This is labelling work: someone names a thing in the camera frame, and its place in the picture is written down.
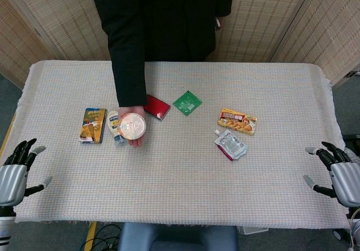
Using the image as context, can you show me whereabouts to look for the person's bare hand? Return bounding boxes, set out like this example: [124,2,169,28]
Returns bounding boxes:
[117,106,146,149]

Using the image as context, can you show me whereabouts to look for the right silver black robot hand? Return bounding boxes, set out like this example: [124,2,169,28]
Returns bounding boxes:
[303,141,360,208]

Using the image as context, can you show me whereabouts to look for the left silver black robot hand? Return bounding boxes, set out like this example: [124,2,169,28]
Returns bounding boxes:
[0,138,53,207]

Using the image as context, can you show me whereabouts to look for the round clear-lidded cup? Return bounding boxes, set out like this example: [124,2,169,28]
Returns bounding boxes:
[117,114,147,141]

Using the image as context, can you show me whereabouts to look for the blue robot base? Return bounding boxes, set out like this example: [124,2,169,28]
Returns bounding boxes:
[118,222,239,251]

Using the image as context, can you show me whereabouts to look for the person's black sleeved forearm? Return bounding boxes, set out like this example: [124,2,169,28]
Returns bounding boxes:
[100,17,149,108]

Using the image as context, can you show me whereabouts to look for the red packet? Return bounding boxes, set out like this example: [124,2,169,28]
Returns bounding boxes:
[143,94,172,122]

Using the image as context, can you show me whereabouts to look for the blue yellow snack box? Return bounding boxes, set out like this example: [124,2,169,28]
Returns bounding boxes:
[78,107,108,145]

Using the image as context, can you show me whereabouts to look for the yellow orange curry box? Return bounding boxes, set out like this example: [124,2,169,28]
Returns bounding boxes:
[217,107,258,136]

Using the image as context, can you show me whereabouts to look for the white mayonnaise squeeze bottle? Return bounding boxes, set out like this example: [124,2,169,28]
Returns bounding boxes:
[106,110,127,145]

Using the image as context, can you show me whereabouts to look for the person's black coat torso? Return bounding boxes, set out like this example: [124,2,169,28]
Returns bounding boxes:
[88,0,236,62]

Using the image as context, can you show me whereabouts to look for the green square sachet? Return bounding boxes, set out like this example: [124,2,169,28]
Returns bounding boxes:
[172,91,203,117]

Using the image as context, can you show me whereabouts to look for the white woven tablecloth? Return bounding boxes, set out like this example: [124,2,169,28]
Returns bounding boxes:
[13,60,349,224]

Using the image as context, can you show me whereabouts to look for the bamboo folding screen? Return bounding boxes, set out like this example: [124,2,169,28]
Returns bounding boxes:
[0,0,360,89]

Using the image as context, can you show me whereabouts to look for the silver red spout pouch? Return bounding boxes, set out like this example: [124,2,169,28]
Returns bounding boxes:
[214,129,248,162]

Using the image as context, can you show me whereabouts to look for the black floor cables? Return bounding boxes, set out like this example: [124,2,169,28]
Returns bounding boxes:
[80,223,122,251]

